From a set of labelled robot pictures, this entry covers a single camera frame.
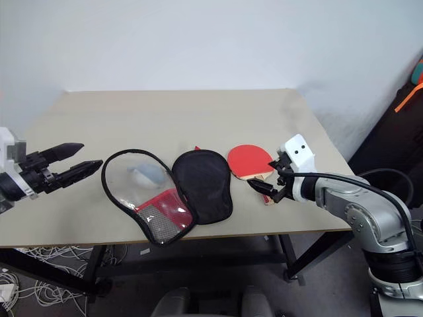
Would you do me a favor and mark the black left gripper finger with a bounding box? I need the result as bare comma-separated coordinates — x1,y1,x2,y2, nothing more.
31,142,85,165
54,160,104,188

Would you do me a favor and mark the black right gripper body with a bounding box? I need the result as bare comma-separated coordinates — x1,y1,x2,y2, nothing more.
270,150,299,205

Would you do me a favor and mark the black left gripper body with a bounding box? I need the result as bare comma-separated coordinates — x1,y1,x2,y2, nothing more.
19,153,64,196

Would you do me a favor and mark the red table tennis paddle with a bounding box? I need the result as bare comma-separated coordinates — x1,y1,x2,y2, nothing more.
227,143,277,207

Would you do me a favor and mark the black background equipment panel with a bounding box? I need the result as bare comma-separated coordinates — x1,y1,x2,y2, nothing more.
346,49,423,212

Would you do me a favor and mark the white power strip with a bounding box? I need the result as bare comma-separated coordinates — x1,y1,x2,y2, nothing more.
0,283,18,303

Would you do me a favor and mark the grey rounded shape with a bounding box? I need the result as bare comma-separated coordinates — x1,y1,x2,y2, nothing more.
150,286,192,317

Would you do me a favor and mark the teal round object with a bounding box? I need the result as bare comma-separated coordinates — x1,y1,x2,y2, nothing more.
410,61,423,85

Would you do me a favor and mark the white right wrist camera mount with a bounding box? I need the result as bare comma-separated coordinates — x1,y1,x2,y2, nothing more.
276,133,317,201

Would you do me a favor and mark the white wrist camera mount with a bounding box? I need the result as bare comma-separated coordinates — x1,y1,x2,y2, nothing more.
0,127,38,201
276,133,317,201

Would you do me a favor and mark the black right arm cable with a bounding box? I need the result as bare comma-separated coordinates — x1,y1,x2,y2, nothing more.
279,168,423,265

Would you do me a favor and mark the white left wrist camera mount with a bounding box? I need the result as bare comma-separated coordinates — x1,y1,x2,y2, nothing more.
0,127,38,201

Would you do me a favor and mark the white floor cable tangle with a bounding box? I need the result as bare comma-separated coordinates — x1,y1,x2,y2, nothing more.
0,244,130,317

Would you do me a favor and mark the thin black looped cable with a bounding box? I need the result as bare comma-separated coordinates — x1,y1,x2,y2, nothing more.
358,167,414,208

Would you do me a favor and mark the orange strap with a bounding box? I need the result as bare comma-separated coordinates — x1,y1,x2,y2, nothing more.
394,82,423,114

